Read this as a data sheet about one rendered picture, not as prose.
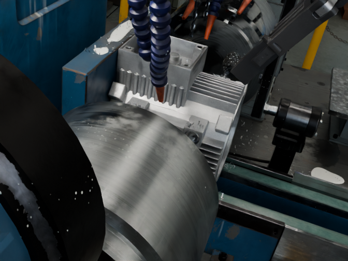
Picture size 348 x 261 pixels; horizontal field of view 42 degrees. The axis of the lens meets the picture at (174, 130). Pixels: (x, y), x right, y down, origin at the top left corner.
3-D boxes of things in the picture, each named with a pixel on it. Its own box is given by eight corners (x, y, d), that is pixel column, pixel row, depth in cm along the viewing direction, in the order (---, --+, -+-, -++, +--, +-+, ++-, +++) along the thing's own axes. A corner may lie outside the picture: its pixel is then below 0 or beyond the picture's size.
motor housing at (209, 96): (97, 175, 78) (103, 80, 68) (138, 121, 94) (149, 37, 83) (205, 213, 75) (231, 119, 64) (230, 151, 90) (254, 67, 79)
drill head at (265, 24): (132, 112, 97) (146, 0, 83) (188, 45, 130) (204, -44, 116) (244, 148, 92) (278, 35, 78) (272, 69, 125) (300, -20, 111)
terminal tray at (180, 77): (113, 89, 73) (117, 49, 69) (138, 64, 82) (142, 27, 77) (183, 111, 71) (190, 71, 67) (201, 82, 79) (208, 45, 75)
